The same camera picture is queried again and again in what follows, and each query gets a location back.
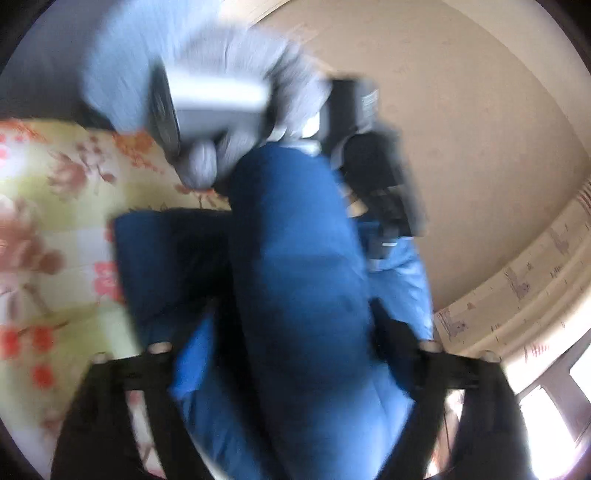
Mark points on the window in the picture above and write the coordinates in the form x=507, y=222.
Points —
x=549, y=410

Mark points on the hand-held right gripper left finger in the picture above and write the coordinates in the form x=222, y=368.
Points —
x=194, y=360

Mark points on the person's left forearm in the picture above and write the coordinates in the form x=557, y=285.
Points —
x=115, y=60

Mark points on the blue quilted jacket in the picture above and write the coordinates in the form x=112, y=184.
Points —
x=295, y=277

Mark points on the floral bed sheet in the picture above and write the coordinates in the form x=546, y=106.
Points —
x=60, y=277

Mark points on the patterned curtain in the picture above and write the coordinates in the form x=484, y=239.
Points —
x=531, y=286

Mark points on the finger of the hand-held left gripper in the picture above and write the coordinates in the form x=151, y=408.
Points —
x=390, y=217

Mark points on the person's left hand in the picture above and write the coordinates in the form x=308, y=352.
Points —
x=286, y=69

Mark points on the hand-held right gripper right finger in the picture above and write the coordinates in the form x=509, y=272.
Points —
x=399, y=355

